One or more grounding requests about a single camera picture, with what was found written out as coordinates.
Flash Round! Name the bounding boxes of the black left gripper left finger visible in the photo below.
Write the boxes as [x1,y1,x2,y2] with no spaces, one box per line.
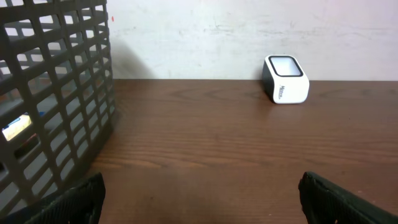
[1,173,106,224]

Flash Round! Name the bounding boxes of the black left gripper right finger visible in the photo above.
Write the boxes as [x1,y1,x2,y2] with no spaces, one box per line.
[298,171,397,224]

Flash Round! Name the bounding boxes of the yellow white snack bag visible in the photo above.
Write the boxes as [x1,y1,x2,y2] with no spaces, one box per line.
[2,114,32,141]

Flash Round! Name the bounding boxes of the white barcode scanner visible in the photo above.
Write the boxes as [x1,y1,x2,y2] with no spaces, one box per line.
[262,55,310,104]

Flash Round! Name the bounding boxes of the dark grey plastic basket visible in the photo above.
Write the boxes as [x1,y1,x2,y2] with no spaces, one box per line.
[1,0,116,217]

